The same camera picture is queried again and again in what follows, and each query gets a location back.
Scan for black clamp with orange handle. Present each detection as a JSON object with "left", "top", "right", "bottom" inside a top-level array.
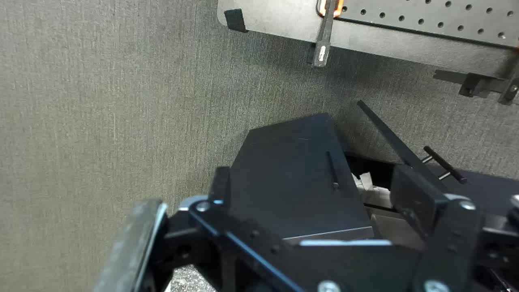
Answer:
[{"left": 311, "top": 0, "right": 345, "bottom": 68}]

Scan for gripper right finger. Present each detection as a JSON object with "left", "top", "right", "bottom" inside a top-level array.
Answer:
[{"left": 390, "top": 164, "right": 519, "bottom": 292}]

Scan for white paper pieces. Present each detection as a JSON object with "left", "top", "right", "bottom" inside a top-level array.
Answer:
[{"left": 352, "top": 172, "right": 394, "bottom": 209}]

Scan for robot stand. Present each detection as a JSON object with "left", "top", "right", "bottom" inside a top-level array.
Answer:
[{"left": 217, "top": 0, "right": 519, "bottom": 78}]

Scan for small black bracket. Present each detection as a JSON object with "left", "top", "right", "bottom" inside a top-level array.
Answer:
[{"left": 224, "top": 9, "right": 249, "bottom": 33}]

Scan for black rod handle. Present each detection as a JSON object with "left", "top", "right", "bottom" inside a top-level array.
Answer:
[{"left": 421, "top": 146, "right": 468, "bottom": 185}]

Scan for black storage box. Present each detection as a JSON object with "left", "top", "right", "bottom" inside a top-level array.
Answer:
[{"left": 229, "top": 100, "right": 519, "bottom": 249}]

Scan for black metal bracket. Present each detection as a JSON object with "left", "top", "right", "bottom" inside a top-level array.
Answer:
[{"left": 433, "top": 53, "right": 519, "bottom": 106}]

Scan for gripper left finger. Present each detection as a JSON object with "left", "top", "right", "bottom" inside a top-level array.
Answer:
[{"left": 93, "top": 166, "right": 305, "bottom": 292}]

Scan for black storage box lid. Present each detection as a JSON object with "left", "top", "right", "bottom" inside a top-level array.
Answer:
[{"left": 229, "top": 113, "right": 375, "bottom": 240}]

